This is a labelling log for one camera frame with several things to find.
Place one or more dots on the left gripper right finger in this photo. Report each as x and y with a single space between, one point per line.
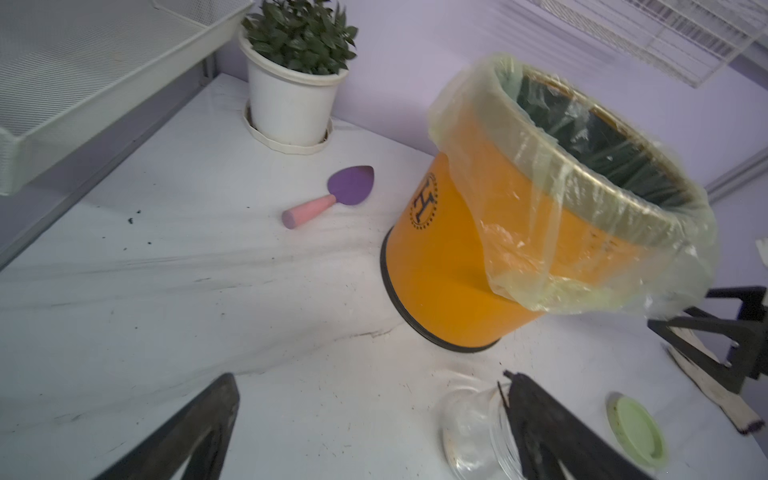
551 442

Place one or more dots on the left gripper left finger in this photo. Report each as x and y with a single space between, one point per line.
195 439

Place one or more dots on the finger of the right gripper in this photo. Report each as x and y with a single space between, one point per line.
746 358
751 297

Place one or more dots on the glass oatmeal jar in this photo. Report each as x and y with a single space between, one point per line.
476 436

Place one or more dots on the green jar lid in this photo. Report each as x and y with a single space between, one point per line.
636 431

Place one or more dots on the white work glove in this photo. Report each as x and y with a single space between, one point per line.
741 415

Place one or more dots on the orange trash bin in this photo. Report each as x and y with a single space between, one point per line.
432 268

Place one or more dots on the lower white mesh shelf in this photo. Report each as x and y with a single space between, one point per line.
70 69

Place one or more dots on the potted green plant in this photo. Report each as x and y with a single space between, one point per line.
297 55

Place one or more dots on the white wire wall basket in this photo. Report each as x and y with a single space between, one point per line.
689 40

